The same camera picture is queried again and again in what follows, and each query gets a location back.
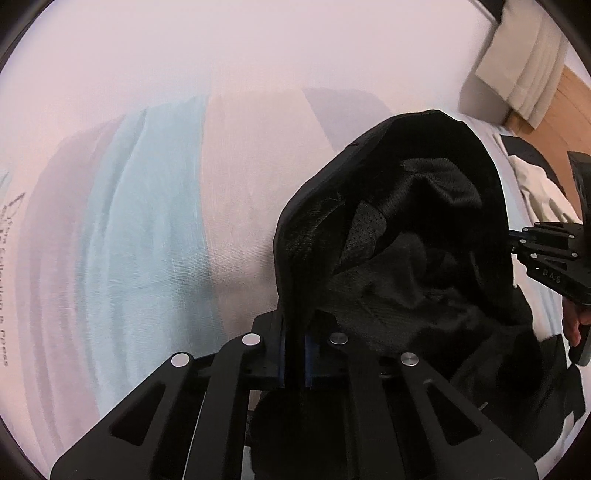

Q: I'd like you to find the beige crumpled garment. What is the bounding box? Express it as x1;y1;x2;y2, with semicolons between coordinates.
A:
499;134;585;227

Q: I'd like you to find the beige curtain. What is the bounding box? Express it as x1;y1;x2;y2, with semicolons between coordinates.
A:
475;0;568;130

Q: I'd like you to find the person's right hand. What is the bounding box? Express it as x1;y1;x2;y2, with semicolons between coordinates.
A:
562;298;591;348

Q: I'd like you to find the white and black hooded jacket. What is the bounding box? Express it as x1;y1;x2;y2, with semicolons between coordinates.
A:
249;110;587;480

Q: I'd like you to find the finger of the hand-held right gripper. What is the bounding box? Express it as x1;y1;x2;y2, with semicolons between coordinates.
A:
507;222;581;252
510;249;575;278

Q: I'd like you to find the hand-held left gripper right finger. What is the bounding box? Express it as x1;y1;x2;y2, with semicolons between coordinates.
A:
292;311;539;480

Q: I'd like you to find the wooden headboard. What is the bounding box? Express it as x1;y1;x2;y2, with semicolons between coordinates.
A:
505;65;591;161

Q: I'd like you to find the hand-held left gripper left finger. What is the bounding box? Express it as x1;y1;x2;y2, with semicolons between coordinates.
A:
51;313;287;480

